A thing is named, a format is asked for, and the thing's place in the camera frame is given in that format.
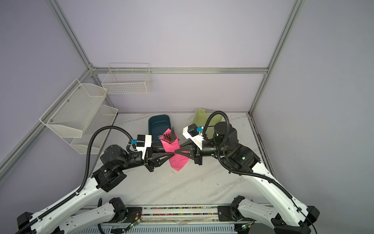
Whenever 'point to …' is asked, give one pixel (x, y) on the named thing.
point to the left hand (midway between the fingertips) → (172, 150)
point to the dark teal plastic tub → (158, 125)
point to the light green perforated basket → (200, 118)
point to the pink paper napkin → (177, 161)
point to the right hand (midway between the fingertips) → (176, 149)
